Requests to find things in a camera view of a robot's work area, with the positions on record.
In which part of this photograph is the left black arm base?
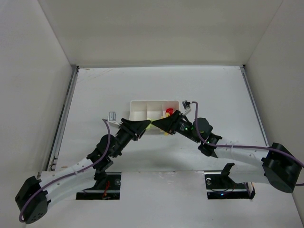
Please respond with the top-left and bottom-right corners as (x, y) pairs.
(76, 172), (122, 200)

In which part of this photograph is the right aluminium rail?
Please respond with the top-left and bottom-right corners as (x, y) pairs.
(240, 65), (269, 146)

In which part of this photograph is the left aluminium rail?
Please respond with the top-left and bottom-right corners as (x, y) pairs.
(43, 65), (79, 171)

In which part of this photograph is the aluminium rail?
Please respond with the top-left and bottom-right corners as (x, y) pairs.
(240, 65), (269, 146)
(43, 65), (79, 171)

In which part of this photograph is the green lego brick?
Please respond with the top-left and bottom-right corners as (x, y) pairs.
(146, 118), (153, 131)

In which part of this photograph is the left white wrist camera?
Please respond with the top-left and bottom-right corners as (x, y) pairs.
(107, 111), (119, 125)

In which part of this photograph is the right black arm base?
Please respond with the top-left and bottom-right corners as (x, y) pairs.
(204, 163), (256, 200)

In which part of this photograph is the red round lego piece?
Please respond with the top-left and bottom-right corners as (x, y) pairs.
(165, 108), (174, 117)

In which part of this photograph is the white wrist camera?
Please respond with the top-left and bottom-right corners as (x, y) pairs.
(182, 100), (191, 115)
(107, 111), (119, 125)

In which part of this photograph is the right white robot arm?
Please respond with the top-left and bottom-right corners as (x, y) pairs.
(152, 111), (302, 193)

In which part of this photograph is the yellow lego piece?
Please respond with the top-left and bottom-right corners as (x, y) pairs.
(160, 113), (170, 136)

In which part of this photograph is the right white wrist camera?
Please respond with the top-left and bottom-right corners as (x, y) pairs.
(182, 100), (191, 115)

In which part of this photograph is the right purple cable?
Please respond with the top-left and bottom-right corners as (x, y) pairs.
(190, 101), (304, 186)

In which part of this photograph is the white three-compartment container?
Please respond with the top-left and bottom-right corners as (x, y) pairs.
(129, 100), (180, 121)

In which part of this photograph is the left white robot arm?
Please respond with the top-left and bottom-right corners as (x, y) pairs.
(15, 118), (151, 224)

